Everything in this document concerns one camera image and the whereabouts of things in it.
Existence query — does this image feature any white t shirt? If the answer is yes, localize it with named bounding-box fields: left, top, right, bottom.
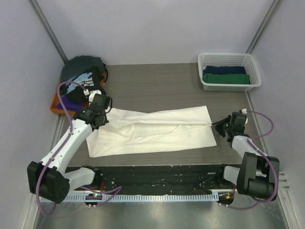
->
left=86, top=106, right=216, bottom=158

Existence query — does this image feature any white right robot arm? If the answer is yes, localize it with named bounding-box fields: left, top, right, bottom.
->
left=212, top=109, right=280, bottom=202

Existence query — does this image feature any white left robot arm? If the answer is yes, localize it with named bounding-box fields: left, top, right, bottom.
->
left=27, top=94, right=112, bottom=204

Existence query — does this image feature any black printed t shirt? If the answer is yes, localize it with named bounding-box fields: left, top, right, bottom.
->
left=60, top=67, right=108, bottom=104

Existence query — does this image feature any purple t shirt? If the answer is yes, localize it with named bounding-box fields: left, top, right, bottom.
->
left=61, top=96, right=84, bottom=112

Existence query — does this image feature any dark teal t shirt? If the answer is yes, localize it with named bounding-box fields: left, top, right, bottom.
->
left=60, top=55, right=108, bottom=82

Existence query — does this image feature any orange wooden tray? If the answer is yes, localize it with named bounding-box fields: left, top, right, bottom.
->
left=50, top=71, right=108, bottom=115

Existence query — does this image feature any rolled green t shirt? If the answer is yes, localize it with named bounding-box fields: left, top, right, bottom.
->
left=203, top=73, right=250, bottom=84

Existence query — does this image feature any white plastic basket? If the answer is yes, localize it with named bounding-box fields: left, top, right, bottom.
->
left=198, top=53, right=262, bottom=92

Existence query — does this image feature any rolled navy t shirt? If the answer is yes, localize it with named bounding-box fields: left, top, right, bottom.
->
left=203, top=66, right=246, bottom=75

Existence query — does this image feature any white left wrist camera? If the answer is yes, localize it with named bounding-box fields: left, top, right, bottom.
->
left=83, top=89, right=102, bottom=103

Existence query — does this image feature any white slotted cable duct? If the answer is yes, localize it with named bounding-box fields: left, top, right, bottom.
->
left=63, top=192, right=219, bottom=203

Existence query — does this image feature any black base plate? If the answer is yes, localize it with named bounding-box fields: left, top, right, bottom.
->
left=87, top=165, right=235, bottom=196

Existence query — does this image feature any left aluminium frame post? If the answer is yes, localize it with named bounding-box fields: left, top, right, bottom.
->
left=28, top=0, right=68, bottom=63

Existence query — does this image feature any aluminium frame post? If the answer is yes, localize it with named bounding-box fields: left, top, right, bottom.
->
left=246, top=0, right=283, bottom=54
left=28, top=0, right=68, bottom=63

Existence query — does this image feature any right aluminium frame post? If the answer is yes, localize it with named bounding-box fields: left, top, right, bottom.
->
left=246, top=0, right=283, bottom=54

